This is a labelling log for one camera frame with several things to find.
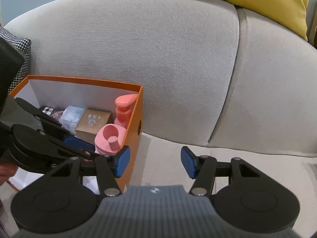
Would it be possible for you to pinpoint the blue card box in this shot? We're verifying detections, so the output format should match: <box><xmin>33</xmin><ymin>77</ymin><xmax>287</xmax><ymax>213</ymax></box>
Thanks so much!
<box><xmin>59</xmin><ymin>105</ymin><xmax>86</xmax><ymax>135</ymax></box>

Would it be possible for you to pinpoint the brown gift box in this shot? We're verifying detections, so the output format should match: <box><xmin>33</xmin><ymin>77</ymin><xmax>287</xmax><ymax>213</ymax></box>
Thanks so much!
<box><xmin>75</xmin><ymin>108</ymin><xmax>112</xmax><ymax>144</ymax></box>

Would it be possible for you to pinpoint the anime art card box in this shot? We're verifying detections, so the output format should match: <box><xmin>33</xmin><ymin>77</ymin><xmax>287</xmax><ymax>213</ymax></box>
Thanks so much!
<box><xmin>50</xmin><ymin>108</ymin><xmax>64</xmax><ymax>121</ymax></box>

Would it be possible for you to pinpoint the pink pump bottle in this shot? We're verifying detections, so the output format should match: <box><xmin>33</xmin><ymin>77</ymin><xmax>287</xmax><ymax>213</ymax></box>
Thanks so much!
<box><xmin>114</xmin><ymin>94</ymin><xmax>137</xmax><ymax>129</ymax></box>

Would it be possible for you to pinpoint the plaid black white box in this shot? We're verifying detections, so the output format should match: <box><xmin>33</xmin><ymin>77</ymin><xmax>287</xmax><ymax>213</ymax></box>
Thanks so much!
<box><xmin>40</xmin><ymin>106</ymin><xmax>55</xmax><ymax>116</ymax></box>

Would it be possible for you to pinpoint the person's left hand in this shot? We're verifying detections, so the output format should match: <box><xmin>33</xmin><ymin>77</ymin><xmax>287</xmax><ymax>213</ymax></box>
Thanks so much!
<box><xmin>0</xmin><ymin>162</ymin><xmax>18</xmax><ymax>186</ymax></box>

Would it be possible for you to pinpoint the orange white storage box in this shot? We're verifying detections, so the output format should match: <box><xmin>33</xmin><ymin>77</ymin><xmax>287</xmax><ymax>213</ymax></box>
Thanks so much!
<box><xmin>10</xmin><ymin>75</ymin><xmax>143</xmax><ymax>190</ymax></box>

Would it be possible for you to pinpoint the beige grey sofa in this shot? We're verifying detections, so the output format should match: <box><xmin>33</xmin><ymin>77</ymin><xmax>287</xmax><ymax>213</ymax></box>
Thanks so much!
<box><xmin>4</xmin><ymin>0</ymin><xmax>317</xmax><ymax>228</ymax></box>

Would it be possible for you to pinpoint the grey checked cushion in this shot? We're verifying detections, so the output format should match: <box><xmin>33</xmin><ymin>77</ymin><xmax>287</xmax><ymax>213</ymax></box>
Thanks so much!
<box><xmin>1</xmin><ymin>26</ymin><xmax>32</xmax><ymax>96</ymax></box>

